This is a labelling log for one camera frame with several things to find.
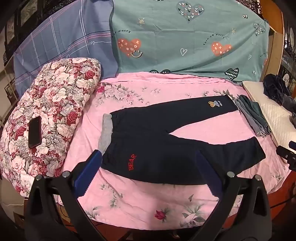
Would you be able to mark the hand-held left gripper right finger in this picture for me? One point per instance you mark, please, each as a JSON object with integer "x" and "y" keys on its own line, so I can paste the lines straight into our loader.
{"x": 204, "y": 166}

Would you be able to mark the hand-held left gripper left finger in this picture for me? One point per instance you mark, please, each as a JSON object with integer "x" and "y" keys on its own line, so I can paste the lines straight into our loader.
{"x": 91, "y": 165}

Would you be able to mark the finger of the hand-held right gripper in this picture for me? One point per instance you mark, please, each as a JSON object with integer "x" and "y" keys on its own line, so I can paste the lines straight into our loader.
{"x": 282, "y": 151}

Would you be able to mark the navy pants with grey waistband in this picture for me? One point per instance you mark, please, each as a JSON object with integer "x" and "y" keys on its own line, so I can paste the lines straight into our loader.
{"x": 161, "y": 139}

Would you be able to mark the white quilted pillow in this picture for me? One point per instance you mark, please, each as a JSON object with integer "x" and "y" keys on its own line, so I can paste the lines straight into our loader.
{"x": 275, "y": 115}

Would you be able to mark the folded grey green clothes stack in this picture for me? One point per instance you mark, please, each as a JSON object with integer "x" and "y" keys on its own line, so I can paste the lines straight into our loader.
{"x": 253, "y": 113}

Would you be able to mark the dark clothes pile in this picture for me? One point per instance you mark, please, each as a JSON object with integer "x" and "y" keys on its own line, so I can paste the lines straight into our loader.
{"x": 275, "y": 88}

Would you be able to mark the black smartphone in red case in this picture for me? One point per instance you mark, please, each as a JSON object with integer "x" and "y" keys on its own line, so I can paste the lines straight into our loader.
{"x": 35, "y": 132}

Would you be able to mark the pink floral bed sheet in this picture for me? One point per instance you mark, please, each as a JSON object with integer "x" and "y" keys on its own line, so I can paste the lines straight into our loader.
{"x": 150, "y": 204}

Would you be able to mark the red floral quilt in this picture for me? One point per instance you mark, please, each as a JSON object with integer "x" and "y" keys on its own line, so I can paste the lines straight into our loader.
{"x": 57, "y": 97}

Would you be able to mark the dark display shelf with plates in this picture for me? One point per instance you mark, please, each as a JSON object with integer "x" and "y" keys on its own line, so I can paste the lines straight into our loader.
{"x": 289, "y": 53}

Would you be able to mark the teal heart printed cloth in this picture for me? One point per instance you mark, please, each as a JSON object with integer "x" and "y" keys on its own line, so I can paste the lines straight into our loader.
{"x": 173, "y": 41}

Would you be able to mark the blue plaid cloth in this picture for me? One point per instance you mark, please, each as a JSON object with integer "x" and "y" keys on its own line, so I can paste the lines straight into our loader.
{"x": 69, "y": 34}

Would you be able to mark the dark carved headboard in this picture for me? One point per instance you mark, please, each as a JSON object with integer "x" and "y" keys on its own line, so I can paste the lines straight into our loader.
{"x": 251, "y": 7}

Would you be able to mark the dark wooden lattice shelf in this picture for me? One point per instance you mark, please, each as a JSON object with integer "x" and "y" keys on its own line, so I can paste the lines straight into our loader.
{"x": 13, "y": 34}

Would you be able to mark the wooden bed frame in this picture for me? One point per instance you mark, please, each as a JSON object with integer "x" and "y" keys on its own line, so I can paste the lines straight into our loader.
{"x": 274, "y": 34}

